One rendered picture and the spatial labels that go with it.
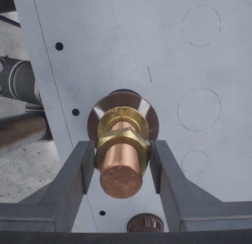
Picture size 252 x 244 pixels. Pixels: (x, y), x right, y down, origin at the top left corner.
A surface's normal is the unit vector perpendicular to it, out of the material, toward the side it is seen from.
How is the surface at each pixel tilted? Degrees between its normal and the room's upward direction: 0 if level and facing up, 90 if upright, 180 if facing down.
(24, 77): 23
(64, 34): 0
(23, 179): 0
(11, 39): 0
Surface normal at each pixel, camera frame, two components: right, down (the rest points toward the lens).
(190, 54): 0.00, 0.26
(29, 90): -0.24, 0.45
